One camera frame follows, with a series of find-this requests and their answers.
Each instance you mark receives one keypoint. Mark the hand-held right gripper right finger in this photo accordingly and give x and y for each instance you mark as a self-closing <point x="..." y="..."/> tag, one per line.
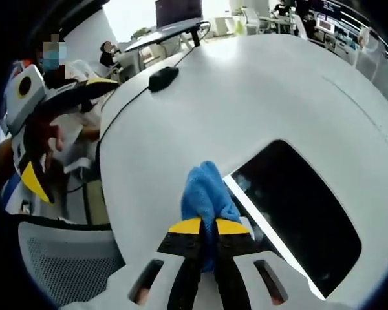
<point x="236" y="258"/>

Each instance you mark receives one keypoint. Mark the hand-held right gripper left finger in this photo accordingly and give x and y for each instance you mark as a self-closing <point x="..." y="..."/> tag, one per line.
<point x="178" y="258"/>

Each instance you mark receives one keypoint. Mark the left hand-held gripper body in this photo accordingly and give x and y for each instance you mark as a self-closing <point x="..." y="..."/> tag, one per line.
<point x="24" y="106"/>

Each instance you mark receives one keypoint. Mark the black tablet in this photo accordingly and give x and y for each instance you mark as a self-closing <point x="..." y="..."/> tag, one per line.
<point x="294" y="219"/>

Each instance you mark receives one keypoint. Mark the blue cleaning cloth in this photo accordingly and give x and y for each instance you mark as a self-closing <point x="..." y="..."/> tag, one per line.
<point x="203" y="190"/>

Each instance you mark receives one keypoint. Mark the person's left hand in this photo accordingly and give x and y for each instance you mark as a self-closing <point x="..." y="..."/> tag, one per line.
<point x="43" y="132"/>

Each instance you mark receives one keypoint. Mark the black computer mouse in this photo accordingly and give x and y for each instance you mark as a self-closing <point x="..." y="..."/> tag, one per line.
<point x="163" y="79"/>

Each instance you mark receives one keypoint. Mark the green potted plant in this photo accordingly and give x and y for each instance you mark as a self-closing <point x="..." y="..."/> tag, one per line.
<point x="142" y="32"/>

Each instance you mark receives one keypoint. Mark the grey mesh office chair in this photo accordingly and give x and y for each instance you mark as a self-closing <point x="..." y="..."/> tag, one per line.
<point x="71" y="258"/>

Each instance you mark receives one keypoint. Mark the grey standing desk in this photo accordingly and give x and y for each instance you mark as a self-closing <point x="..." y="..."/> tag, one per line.
<point x="161" y="37"/>

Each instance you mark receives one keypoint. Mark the yellow green bag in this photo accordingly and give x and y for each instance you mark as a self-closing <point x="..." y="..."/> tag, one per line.
<point x="241" y="28"/>

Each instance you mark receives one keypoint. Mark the white mesh chair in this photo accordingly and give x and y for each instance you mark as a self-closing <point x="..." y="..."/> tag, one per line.
<point x="372" y="61"/>

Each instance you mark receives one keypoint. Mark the small white monitor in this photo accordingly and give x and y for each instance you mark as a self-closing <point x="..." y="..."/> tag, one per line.
<point x="326" y="25"/>

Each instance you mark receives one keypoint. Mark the wall screen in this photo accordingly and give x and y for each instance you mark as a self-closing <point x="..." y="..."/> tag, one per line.
<point x="329" y="6"/>

